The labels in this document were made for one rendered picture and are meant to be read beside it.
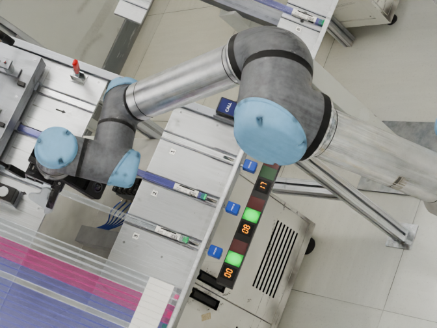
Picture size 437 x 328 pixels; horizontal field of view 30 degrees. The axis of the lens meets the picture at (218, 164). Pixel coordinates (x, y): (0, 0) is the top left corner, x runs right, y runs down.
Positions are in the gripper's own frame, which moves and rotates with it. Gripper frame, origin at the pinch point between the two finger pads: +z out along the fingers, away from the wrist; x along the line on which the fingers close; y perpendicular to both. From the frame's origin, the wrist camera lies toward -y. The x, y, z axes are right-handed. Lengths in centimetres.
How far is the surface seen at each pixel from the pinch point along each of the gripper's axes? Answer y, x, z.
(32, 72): 18.4, -23.5, 10.0
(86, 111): 3.1, -20.7, 12.1
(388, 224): -86, -33, 35
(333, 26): -57, -104, 76
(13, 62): 23.7, -24.1, 11.4
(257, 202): -42.5, -14.6, 0.8
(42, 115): 12.4, -16.0, 14.6
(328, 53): -62, -101, 92
